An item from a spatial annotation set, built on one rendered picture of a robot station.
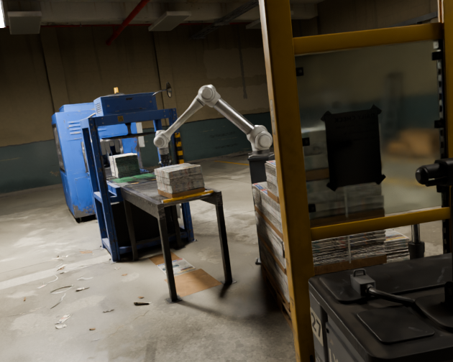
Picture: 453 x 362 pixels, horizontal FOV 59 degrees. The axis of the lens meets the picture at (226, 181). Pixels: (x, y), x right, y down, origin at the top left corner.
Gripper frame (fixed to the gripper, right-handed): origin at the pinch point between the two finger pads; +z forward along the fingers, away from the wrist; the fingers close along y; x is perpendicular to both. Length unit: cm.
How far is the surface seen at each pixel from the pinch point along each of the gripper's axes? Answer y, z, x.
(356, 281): -21, 9, -253
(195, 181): 7.3, 1.4, -47.8
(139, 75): 220, -187, 831
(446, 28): 37, -69, -246
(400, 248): 70, 38, -190
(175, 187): -10.1, 3.3, -47.9
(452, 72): 39, -53, -246
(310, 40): -11, -70, -227
